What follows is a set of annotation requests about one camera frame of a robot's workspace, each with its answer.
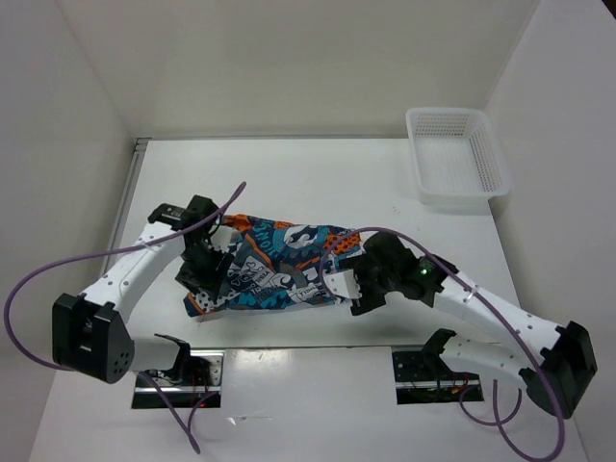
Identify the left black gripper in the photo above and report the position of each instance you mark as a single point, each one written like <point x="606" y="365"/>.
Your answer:
<point x="210" y="279"/>

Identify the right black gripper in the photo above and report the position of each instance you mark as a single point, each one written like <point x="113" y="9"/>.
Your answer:
<point x="369" y="299"/>

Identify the colourful patterned shorts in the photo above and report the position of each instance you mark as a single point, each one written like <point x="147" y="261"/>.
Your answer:
<point x="277" y="265"/>

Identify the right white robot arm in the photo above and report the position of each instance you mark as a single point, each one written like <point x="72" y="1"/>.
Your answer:
<point x="553" y="363"/>

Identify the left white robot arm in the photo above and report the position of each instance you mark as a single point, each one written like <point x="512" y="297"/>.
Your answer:
<point x="89" y="330"/>

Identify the white plastic basket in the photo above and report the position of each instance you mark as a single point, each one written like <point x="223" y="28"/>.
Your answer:
<point x="456" y="157"/>

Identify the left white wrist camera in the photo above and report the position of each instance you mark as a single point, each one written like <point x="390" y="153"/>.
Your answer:
<point x="225" y="239"/>

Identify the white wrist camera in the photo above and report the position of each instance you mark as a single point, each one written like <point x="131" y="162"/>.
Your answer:
<point x="225" y="239"/>
<point x="343" y="284"/>

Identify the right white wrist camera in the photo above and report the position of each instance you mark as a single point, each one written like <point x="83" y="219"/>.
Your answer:
<point x="343" y="284"/>

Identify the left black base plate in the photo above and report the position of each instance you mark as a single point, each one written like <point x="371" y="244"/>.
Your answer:
<point x="198" y="386"/>

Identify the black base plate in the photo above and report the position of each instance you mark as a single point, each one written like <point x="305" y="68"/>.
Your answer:
<point x="421" y="380"/>
<point x="198" y="386"/>

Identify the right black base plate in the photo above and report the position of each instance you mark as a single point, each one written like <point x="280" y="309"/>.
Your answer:
<point x="421" y="380"/>

